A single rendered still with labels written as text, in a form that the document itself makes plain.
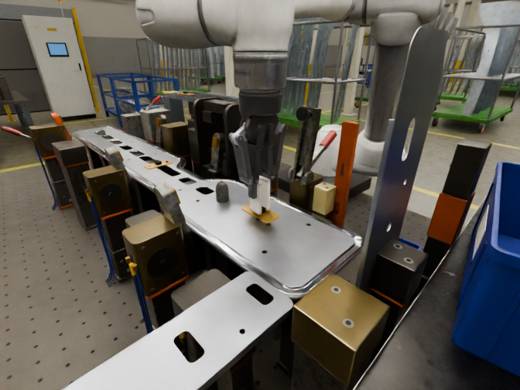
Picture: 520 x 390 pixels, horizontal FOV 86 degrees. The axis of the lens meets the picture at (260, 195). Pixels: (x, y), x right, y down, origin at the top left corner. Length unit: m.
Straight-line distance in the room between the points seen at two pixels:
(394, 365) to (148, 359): 0.27
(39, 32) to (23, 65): 1.08
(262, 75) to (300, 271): 0.32
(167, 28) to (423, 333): 0.57
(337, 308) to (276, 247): 0.21
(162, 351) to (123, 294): 0.56
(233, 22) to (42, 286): 0.91
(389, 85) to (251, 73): 0.68
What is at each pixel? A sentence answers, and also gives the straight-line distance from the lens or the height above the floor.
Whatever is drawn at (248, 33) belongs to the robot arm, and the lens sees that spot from 0.47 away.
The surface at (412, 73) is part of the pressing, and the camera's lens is 0.33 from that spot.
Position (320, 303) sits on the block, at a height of 1.06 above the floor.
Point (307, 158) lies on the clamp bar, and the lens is 0.64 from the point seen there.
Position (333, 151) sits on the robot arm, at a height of 0.94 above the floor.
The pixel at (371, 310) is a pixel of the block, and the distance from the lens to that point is 0.36.
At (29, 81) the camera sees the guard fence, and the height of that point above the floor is 0.80.
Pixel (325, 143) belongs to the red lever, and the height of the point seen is 1.12.
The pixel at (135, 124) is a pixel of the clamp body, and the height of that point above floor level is 1.02.
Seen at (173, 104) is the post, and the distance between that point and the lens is 1.48.
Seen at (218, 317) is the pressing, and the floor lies 1.00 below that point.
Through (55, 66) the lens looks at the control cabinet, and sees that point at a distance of 7.66.
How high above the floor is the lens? 1.32
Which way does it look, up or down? 26 degrees down
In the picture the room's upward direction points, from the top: straight up
